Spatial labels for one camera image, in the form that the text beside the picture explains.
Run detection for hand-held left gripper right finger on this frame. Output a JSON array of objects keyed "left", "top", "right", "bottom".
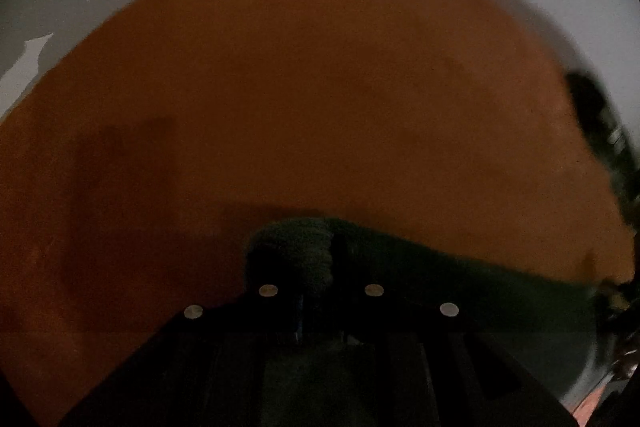
[{"left": 342, "top": 279, "right": 581, "bottom": 427}]

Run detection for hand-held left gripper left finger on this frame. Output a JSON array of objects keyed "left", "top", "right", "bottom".
[{"left": 60, "top": 279, "right": 305, "bottom": 427}]

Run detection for green fleece pants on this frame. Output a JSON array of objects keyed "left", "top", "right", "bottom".
[{"left": 244, "top": 216, "right": 613, "bottom": 427}]

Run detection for black folded clothes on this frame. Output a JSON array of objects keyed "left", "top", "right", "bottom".
[{"left": 564, "top": 71, "right": 640, "bottom": 228}]

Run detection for orange fleece blanket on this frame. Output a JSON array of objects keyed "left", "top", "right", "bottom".
[{"left": 0, "top": 0, "right": 638, "bottom": 427}]

